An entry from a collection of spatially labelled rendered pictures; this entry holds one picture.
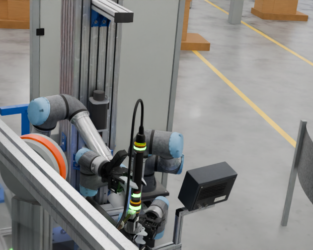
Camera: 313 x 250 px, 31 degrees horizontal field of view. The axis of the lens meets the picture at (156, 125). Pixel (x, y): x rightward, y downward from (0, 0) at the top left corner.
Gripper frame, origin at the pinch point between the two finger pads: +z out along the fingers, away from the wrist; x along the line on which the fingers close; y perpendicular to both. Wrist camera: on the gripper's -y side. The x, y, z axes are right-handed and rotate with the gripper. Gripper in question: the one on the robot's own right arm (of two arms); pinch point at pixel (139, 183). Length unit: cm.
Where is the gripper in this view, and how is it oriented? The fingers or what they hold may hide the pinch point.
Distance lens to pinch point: 212.0
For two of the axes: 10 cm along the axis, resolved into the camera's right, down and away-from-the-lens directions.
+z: 7.0, 3.2, -6.4
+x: -7.1, 2.1, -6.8
